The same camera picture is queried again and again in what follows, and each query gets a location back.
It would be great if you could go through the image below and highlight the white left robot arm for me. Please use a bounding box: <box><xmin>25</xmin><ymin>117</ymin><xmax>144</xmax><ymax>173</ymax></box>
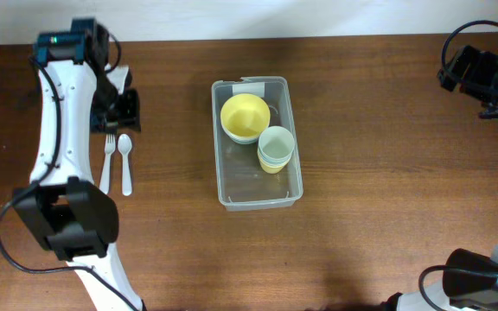
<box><xmin>6</xmin><ymin>17</ymin><xmax>145</xmax><ymax>310</ymax></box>

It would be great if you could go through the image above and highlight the yellow plastic cup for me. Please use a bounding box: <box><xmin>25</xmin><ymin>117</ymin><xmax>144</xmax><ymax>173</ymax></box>
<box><xmin>259</xmin><ymin>158</ymin><xmax>288</xmax><ymax>175</ymax></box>

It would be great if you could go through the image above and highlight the green plastic cup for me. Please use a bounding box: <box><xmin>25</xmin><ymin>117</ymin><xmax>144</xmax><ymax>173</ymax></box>
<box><xmin>257</xmin><ymin>149</ymin><xmax>292</xmax><ymax>168</ymax></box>

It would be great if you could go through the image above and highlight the white plastic spoon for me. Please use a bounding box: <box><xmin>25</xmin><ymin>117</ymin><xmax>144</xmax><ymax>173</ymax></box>
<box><xmin>118</xmin><ymin>134</ymin><xmax>133</xmax><ymax>196</ymax></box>

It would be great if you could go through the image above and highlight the white plastic cup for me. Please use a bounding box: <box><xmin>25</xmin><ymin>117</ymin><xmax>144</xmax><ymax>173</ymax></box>
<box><xmin>258</xmin><ymin>126</ymin><xmax>296</xmax><ymax>163</ymax></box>

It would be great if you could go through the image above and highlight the yellow plastic bowl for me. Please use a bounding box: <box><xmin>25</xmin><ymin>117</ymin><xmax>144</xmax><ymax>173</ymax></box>
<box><xmin>220</xmin><ymin>93</ymin><xmax>271</xmax><ymax>139</ymax></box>

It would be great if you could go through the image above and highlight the white plastic fork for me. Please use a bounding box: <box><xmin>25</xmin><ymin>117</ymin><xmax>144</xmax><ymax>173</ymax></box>
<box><xmin>99</xmin><ymin>134</ymin><xmax>116</xmax><ymax>194</ymax></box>

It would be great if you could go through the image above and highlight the clear plastic container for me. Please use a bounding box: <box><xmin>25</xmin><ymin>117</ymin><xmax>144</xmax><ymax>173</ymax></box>
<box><xmin>211</xmin><ymin>76</ymin><xmax>303</xmax><ymax>212</ymax></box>

